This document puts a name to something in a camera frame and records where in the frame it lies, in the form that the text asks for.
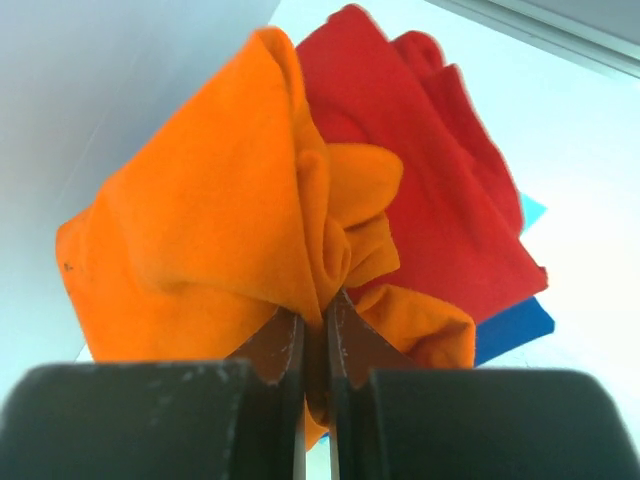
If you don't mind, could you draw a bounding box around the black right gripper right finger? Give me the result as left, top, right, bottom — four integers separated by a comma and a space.
325, 293, 639, 480

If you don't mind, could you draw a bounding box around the orange t shirt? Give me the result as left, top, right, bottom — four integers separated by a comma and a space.
56, 27, 475, 445

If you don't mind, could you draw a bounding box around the right aluminium frame post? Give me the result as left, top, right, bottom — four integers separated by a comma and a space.
434, 0, 639, 82

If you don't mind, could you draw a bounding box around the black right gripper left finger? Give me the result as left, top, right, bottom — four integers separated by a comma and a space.
1, 310, 305, 479

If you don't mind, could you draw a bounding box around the folded red t shirt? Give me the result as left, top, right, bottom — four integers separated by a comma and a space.
297, 5, 548, 322

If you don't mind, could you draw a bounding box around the folded blue t shirt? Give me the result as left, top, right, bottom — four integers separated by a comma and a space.
319, 294, 557, 444

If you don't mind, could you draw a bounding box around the folded teal t shirt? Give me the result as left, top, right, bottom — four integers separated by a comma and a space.
519, 192, 548, 234

